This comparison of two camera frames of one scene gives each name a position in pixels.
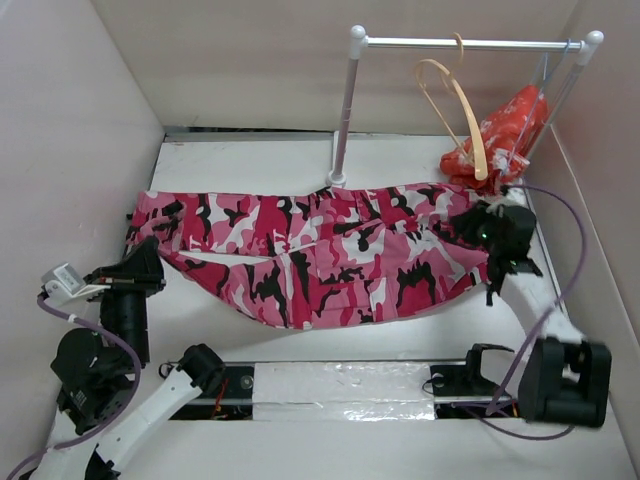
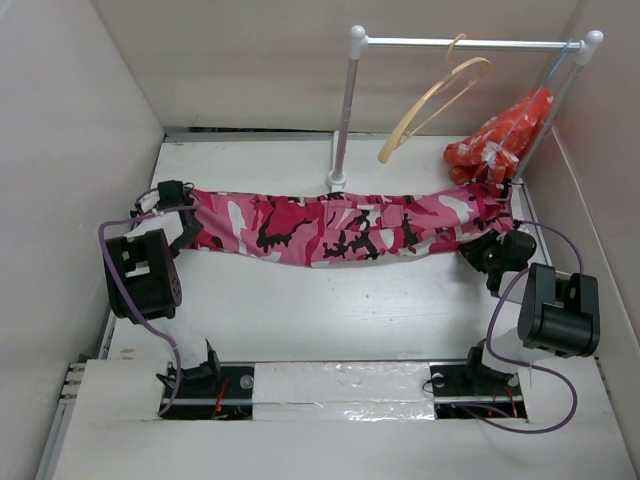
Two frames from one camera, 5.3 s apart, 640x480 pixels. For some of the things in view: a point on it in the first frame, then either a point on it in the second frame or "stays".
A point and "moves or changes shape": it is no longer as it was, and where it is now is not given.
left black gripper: x=140 y=269 → x=195 y=228
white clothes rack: x=360 y=44 stays
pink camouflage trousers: x=336 y=254 moves or changes shape
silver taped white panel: x=342 y=391 stays
